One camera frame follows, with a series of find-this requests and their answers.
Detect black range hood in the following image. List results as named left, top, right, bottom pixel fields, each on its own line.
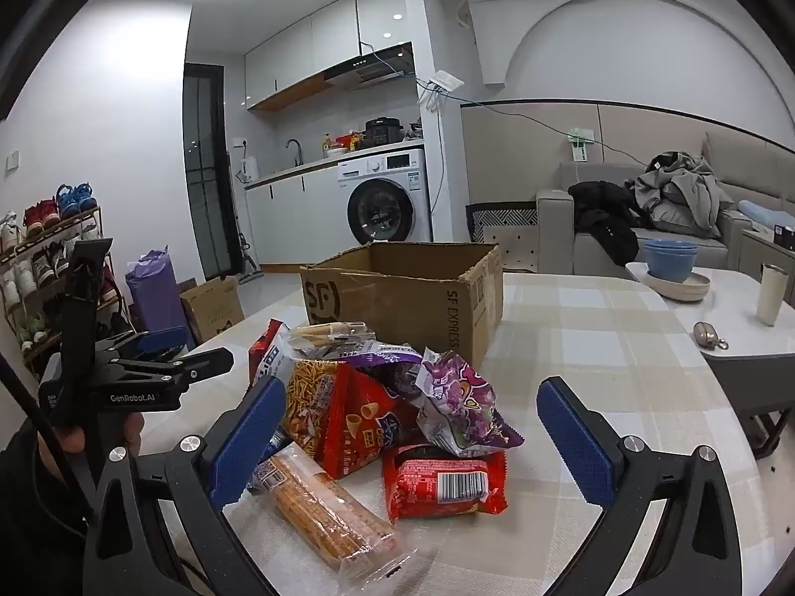
left=323, top=43, right=416, bottom=91

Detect pile of grey clothes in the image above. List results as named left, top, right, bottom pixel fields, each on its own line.
left=634, top=150, right=737, bottom=237

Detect dark purple snack bag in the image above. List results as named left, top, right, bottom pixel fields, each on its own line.
left=344, top=344, right=429, bottom=404

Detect white kitchen cabinets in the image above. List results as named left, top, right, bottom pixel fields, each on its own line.
left=243, top=158, right=349, bottom=268
left=244, top=0, right=407, bottom=113

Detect small rounded case with ring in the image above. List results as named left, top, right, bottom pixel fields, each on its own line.
left=692, top=321, right=729, bottom=352

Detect beige plate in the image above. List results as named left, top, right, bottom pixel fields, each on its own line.
left=644, top=270, right=712, bottom=303

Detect beige sofa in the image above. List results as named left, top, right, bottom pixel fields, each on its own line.
left=537, top=130, right=795, bottom=280

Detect white dotted floor mat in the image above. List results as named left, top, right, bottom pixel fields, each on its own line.
left=497, top=223, right=575, bottom=274

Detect long clear biscuit stick packet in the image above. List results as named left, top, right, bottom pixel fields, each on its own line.
left=247, top=441, right=418, bottom=585

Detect clear packet of brown sticks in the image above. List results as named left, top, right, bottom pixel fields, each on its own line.
left=289, top=321, right=377, bottom=361

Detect white upper kitchen cabinets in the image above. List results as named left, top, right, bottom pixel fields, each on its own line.
left=244, top=0, right=407, bottom=113

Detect white marble coffee table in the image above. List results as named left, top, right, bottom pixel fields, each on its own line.
left=624, top=261, right=795, bottom=460

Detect black pressure cooker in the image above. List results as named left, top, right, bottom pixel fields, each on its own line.
left=364, top=117, right=406, bottom=147

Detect red snack packet with barcode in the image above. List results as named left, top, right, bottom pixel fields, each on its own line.
left=381, top=444, right=509, bottom=523

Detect red and white snack packet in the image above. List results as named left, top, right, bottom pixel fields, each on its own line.
left=248, top=318, right=293, bottom=386

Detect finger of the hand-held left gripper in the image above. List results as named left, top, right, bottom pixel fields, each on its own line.
left=115, top=348, right=236, bottom=393
left=93, top=326, right=196, bottom=364

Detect red cone chips bag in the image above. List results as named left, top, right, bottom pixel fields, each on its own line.
left=319, top=363, right=423, bottom=480

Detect person's left hand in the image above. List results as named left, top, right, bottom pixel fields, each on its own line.
left=34, top=413, right=147, bottom=466

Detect white tumbler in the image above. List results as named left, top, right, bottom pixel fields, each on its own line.
left=754, top=262, right=789, bottom=327

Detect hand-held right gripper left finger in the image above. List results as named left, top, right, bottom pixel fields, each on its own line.
left=83, top=375, right=288, bottom=596

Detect person's left forearm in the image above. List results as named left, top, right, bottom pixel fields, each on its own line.
left=0, top=416, right=103, bottom=596

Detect white washing machine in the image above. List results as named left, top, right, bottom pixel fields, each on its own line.
left=337, top=148, right=434, bottom=244

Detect orange stick snack bag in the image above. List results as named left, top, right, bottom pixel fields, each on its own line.
left=282, top=357, right=349, bottom=448

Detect light blue pillow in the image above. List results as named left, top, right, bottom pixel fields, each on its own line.
left=739, top=199, right=795, bottom=230

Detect black and white patterned rug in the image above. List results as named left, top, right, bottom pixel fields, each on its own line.
left=466, top=202, right=540, bottom=246

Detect large brown cardboard box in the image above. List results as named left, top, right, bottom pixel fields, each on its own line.
left=300, top=241, right=505, bottom=369

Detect black glass door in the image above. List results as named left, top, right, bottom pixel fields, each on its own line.
left=183, top=62, right=237, bottom=283

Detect white router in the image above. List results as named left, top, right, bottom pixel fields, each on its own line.
left=417, top=70, right=466, bottom=114

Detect purple and white snack bag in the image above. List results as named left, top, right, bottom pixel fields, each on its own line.
left=413, top=348, right=526, bottom=457

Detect white floor mop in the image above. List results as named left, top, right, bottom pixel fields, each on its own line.
left=236, top=232, right=265, bottom=287

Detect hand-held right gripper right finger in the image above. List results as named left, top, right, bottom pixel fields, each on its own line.
left=536, top=375, right=743, bottom=596

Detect white wall power strip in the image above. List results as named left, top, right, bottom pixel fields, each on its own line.
left=568, top=127, right=597, bottom=162

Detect blue bowl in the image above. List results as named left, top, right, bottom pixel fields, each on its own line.
left=644, top=248, right=698, bottom=282
left=642, top=239, right=698, bottom=257

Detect purple plastic bag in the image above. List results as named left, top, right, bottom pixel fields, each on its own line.
left=125, top=248, right=187, bottom=339

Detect white lower kitchen cabinets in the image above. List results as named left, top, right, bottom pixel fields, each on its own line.
left=243, top=158, right=349, bottom=268

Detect small brown cardboard box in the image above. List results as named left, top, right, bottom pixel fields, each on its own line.
left=179, top=276, right=246, bottom=344

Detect checkered tablecloth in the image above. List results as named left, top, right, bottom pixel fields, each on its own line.
left=186, top=270, right=777, bottom=596

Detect black jacket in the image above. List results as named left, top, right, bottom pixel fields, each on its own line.
left=567, top=180, right=643, bottom=268

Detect wooden shoe rack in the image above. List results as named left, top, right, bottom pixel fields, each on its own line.
left=0, top=205, right=134, bottom=367

